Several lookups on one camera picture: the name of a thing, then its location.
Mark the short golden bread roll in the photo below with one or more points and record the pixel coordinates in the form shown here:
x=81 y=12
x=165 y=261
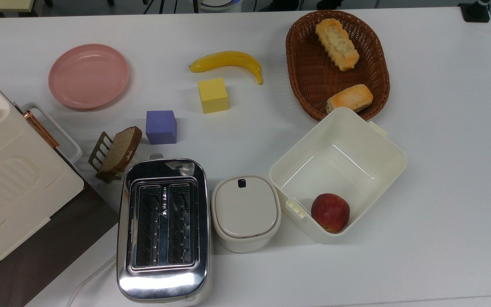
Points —
x=350 y=98

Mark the brown bread slice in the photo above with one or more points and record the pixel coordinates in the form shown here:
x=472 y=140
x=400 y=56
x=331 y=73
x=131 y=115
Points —
x=121 y=149

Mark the long golden bread loaf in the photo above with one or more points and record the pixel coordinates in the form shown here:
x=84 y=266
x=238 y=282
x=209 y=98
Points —
x=337 y=44

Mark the small white lidded bin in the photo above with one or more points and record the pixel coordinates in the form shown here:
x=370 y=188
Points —
x=245 y=211

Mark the yellow foam cube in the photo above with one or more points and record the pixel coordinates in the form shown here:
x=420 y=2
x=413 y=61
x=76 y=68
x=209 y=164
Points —
x=213 y=95

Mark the purple foam cube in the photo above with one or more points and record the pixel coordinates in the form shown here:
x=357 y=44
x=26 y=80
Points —
x=161 y=127

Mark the yellow banana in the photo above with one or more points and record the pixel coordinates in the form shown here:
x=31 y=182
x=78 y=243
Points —
x=228 y=59

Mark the red apple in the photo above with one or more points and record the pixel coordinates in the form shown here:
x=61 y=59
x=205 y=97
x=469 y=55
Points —
x=330 y=212

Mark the brown wicker basket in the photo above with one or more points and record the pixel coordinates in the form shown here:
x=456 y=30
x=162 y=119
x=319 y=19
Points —
x=313 y=72

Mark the cream square plastic container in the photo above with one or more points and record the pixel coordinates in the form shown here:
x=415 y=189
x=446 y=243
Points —
x=356 y=140

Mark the bronze metal toast rack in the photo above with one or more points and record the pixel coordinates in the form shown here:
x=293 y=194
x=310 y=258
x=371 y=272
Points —
x=98 y=152

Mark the white round floor base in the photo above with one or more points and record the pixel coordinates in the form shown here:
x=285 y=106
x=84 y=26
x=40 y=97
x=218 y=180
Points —
x=220 y=5

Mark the chrome two-slot toaster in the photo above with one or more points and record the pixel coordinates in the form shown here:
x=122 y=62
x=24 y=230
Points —
x=162 y=281

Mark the pink round plate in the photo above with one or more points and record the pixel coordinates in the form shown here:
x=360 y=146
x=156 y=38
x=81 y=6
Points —
x=88 y=76

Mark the cream plastic cabinet box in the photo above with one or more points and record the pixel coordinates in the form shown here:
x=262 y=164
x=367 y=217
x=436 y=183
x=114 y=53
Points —
x=11 y=183

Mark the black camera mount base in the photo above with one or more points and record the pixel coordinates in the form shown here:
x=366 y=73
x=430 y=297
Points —
x=475 y=12

